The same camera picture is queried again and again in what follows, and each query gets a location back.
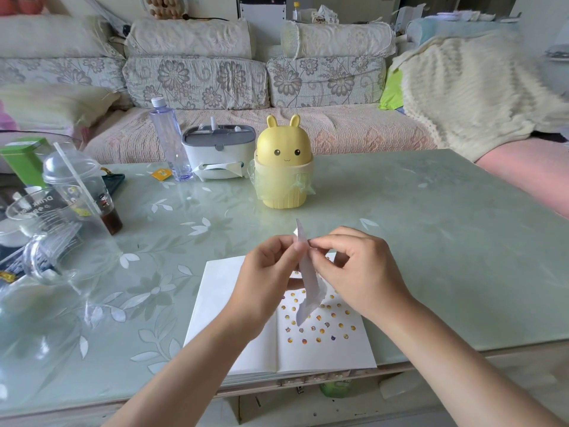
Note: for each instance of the person's right hand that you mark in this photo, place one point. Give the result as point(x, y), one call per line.
point(369, 275)

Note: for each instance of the person's left hand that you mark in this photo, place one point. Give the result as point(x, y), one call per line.
point(260, 289)

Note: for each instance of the person's left middle finger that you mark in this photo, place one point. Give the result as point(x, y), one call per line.
point(297, 285)

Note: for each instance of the person's left thumb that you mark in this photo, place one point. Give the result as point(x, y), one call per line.
point(293, 262)

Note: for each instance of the person's right thumb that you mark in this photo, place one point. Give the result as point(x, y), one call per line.
point(322, 262)

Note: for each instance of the white paper strip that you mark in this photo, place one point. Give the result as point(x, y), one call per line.
point(311, 289)

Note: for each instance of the person's right forearm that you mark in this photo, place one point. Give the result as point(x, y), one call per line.
point(453, 369)

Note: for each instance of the person's left forearm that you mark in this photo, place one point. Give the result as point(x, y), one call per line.
point(195, 377)

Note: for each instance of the open white sticker book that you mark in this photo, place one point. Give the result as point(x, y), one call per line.
point(324, 346)

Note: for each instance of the yellow bunny desk bin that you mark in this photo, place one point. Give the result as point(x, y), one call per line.
point(282, 160)

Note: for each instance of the green object under table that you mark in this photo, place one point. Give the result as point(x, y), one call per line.
point(335, 389)

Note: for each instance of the white grey tissue box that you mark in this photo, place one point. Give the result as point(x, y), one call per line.
point(220, 148)

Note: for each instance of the floral sofa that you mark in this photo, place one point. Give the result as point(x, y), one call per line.
point(346, 128)

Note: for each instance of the small yellow packet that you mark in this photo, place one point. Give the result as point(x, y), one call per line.
point(161, 174)

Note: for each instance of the clear plastic water bottle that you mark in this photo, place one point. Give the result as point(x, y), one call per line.
point(171, 137)

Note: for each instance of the floral sofa back cushion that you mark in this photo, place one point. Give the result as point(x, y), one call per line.
point(326, 82)
point(195, 82)
point(66, 73)

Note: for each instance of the green pillow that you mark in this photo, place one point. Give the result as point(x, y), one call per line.
point(392, 91)

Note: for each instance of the cream bolster cushion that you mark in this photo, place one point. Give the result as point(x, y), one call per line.
point(189, 37)
point(49, 37)
point(338, 39)

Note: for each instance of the plastic cup with dome lid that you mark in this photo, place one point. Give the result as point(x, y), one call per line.
point(84, 182)

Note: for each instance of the pink bed sheet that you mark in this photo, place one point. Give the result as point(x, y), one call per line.
point(529, 173)

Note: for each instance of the cream knit blanket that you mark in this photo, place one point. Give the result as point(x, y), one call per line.
point(471, 93)

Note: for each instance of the white drinking straw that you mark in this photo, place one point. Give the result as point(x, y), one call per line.
point(73, 173)

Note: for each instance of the clear glass mug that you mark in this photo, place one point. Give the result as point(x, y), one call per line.
point(53, 235)

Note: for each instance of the white appliance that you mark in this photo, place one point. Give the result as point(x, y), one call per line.
point(263, 17)

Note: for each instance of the patterned tissue box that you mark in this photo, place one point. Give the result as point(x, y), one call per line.
point(324, 15)

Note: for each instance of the small bottle with yellow cap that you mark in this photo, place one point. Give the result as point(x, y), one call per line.
point(296, 12)

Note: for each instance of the clear plastic bag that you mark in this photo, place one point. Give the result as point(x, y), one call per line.
point(40, 333)

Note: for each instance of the wooden bead cushion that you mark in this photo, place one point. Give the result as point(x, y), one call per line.
point(164, 6)

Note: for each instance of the green tin box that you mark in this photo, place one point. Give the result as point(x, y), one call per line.
point(24, 162)

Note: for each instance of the pale yellow folded blanket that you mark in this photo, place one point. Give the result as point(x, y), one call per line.
point(49, 104)

